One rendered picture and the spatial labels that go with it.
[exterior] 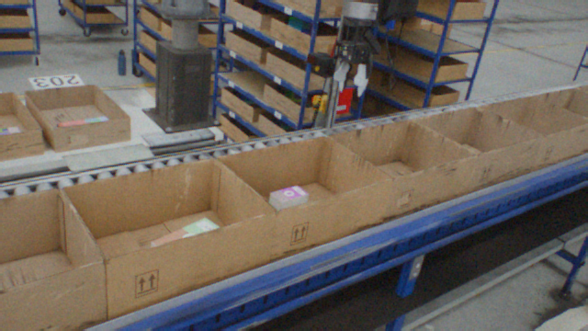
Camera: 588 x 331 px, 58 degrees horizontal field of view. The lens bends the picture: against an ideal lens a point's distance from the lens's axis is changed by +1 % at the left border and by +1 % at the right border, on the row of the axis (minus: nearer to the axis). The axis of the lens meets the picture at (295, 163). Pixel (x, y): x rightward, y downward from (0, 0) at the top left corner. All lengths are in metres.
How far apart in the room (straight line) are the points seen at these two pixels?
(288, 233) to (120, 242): 0.41
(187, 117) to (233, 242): 1.19
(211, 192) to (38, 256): 0.45
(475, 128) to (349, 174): 0.78
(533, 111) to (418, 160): 0.79
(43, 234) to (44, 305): 0.30
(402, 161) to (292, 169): 0.51
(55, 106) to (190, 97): 0.57
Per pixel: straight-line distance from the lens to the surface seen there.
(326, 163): 1.65
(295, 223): 1.28
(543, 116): 2.53
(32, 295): 1.05
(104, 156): 2.06
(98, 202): 1.34
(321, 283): 1.42
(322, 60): 2.35
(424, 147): 1.89
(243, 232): 1.19
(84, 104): 2.48
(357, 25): 1.50
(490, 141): 2.20
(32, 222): 1.32
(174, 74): 2.21
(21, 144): 2.06
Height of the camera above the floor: 1.70
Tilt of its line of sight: 27 degrees down
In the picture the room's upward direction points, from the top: 9 degrees clockwise
